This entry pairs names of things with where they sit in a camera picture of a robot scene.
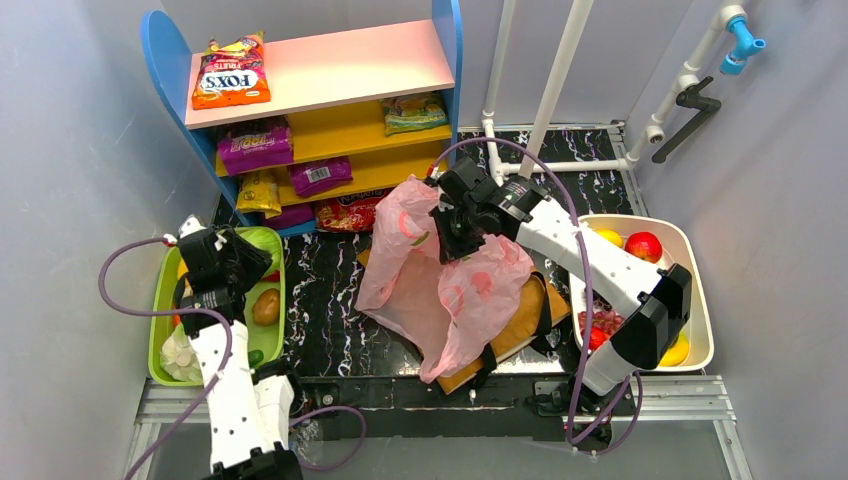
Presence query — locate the bottom magenta snack bag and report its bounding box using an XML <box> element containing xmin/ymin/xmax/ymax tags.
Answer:
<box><xmin>263</xmin><ymin>203</ymin><xmax>315</xmax><ymax>230</ymax></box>

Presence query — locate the orange Fox's candy bag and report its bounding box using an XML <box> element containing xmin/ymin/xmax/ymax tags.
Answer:
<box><xmin>191</xmin><ymin>30</ymin><xmax>271</xmax><ymax>110</ymax></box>

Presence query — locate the brown potato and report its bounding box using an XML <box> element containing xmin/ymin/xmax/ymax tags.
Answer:
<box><xmin>252</xmin><ymin>288</ymin><xmax>281</xmax><ymax>326</ymax></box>

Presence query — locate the yellow bell pepper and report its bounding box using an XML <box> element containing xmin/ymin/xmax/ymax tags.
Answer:
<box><xmin>175</xmin><ymin>259</ymin><xmax>188</xmax><ymax>280</ymax></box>

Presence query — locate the pink plastic grocery bag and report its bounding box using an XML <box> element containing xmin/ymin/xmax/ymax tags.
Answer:
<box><xmin>355</xmin><ymin>176</ymin><xmax>534</xmax><ymax>383</ymax></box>

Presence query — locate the brown Trader Joe's tote bag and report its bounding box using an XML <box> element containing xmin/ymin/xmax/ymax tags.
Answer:
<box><xmin>355</xmin><ymin>251</ymin><xmax>571</xmax><ymax>395</ymax></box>

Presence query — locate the red Kopiko snack bag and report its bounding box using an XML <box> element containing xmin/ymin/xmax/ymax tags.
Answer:
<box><xmin>313</xmin><ymin>188</ymin><xmax>391</xmax><ymax>233</ymax></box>

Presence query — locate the red strawberry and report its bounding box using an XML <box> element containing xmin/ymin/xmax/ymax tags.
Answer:
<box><xmin>589</xmin><ymin>326</ymin><xmax>610</xmax><ymax>352</ymax></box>

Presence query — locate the blue pink yellow shelf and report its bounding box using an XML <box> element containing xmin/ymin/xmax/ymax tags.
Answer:
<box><xmin>140</xmin><ymin>1</ymin><xmax>463</xmax><ymax>197</ymax></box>

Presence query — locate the white fruit tray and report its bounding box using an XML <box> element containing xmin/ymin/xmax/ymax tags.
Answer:
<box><xmin>568</xmin><ymin>213</ymin><xmax>715</xmax><ymax>374</ymax></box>

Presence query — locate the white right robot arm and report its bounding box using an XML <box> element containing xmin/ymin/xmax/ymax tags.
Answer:
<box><xmin>429</xmin><ymin>159</ymin><xmax>693</xmax><ymax>396</ymax></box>

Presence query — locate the green cucumber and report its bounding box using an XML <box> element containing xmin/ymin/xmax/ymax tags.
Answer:
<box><xmin>247</xmin><ymin>349</ymin><xmax>265</xmax><ymax>369</ymax></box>

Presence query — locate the red chili pepper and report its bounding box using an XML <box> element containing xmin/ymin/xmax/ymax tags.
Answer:
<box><xmin>262</xmin><ymin>270</ymin><xmax>281</xmax><ymax>282</ymax></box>

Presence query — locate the green yellow snack bag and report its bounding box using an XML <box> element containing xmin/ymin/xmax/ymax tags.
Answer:
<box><xmin>379</xmin><ymin>92</ymin><xmax>449</xmax><ymax>136</ymax></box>

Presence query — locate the red grape bunch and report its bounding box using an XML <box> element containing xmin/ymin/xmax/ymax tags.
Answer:
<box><xmin>592</xmin><ymin>300</ymin><xmax>626</xmax><ymax>336</ymax></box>

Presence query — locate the yellow lemon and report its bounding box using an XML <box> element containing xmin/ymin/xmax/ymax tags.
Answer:
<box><xmin>595</xmin><ymin>229</ymin><xmax>625</xmax><ymax>249</ymax></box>

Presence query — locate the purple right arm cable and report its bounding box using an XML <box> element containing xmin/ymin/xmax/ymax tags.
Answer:
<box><xmin>425</xmin><ymin>137</ymin><xmax>644</xmax><ymax>457</ymax></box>

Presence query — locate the magenta Toor snack bag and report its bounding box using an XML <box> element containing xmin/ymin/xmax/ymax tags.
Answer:
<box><xmin>216</xmin><ymin>116</ymin><xmax>294</xmax><ymax>176</ymax></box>

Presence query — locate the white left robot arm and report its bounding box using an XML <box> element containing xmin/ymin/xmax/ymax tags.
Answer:
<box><xmin>177</xmin><ymin>216</ymin><xmax>303</xmax><ymax>479</ymax></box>

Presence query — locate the green vegetable tray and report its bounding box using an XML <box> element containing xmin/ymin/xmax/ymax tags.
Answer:
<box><xmin>148</xmin><ymin>247</ymin><xmax>285</xmax><ymax>387</ymax></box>

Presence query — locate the small magenta snack packet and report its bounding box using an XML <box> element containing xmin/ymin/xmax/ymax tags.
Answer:
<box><xmin>287</xmin><ymin>156</ymin><xmax>353</xmax><ymax>198</ymax></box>

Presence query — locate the red apple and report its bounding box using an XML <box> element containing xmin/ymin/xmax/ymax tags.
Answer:
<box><xmin>624</xmin><ymin>231</ymin><xmax>663</xmax><ymax>264</ymax></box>

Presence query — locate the white PVC pipe frame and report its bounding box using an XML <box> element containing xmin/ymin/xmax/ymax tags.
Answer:
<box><xmin>481</xmin><ymin>1</ymin><xmax>747</xmax><ymax>184</ymax></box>

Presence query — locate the black wall lever handle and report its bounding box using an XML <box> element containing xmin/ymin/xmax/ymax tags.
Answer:
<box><xmin>651</xmin><ymin>76</ymin><xmax>723</xmax><ymax>165</ymax></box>

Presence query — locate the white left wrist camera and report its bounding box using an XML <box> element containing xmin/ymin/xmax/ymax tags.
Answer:
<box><xmin>163</xmin><ymin>215</ymin><xmax>206</xmax><ymax>246</ymax></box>

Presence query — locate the blue pipe fitting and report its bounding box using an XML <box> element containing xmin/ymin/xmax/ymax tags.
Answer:
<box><xmin>719</xmin><ymin>15</ymin><xmax>767</xmax><ymax>76</ymax></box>

